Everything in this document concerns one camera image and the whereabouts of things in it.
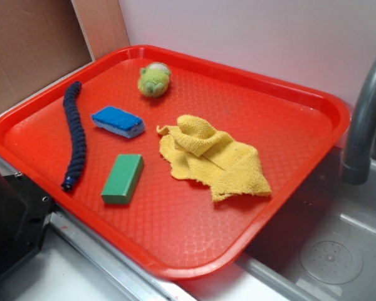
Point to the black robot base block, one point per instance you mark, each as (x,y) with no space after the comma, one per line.
(25,211)

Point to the green rectangular block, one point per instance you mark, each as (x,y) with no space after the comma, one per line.
(123,178)

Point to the yellow knitted cloth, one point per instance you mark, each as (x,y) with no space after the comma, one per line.
(197,151)

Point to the red plastic tray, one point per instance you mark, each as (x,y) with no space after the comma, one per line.
(172,228)

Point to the green plush frog toy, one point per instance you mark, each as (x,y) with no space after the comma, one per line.
(154,80)

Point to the blue sponge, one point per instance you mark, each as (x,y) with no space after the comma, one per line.
(119,122)

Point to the dark blue ribbed snake toy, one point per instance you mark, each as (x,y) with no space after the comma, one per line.
(78,138)

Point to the grey sink faucet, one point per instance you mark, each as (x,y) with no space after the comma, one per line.
(360,146)

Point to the grey plastic sink basin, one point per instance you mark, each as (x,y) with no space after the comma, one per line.
(321,245)

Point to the brown cardboard panel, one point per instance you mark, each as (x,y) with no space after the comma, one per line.
(43,41)

